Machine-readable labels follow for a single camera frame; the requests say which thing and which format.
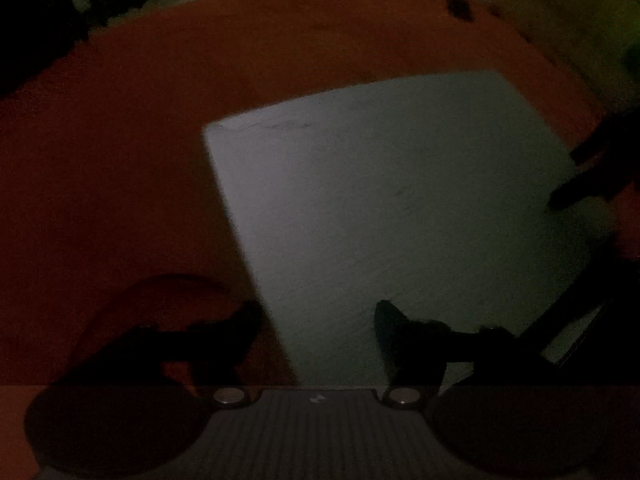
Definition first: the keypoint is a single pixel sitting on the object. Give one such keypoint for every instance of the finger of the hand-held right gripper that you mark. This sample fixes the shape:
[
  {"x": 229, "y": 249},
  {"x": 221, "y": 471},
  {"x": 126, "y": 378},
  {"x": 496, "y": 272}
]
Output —
[
  {"x": 575, "y": 194},
  {"x": 592, "y": 145}
]

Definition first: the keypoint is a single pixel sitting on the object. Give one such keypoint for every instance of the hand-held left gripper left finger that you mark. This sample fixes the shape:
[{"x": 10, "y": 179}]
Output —
[{"x": 250, "y": 316}]

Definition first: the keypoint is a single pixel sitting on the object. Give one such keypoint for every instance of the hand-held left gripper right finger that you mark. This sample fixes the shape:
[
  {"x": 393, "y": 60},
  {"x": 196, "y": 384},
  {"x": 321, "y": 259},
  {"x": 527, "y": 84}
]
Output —
[{"x": 387, "y": 321}]

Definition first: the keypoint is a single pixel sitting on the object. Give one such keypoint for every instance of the white paper sheet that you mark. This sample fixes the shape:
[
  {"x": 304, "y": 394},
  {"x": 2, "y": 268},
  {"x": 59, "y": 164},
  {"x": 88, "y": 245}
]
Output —
[{"x": 375, "y": 185}]

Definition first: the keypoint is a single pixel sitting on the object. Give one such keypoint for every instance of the small black object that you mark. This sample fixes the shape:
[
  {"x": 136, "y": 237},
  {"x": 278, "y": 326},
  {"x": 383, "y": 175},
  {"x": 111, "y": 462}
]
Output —
[{"x": 460, "y": 8}]

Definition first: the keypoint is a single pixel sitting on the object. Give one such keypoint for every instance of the orange cloth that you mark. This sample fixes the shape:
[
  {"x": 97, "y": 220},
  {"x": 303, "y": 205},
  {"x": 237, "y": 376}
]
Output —
[{"x": 125, "y": 160}]

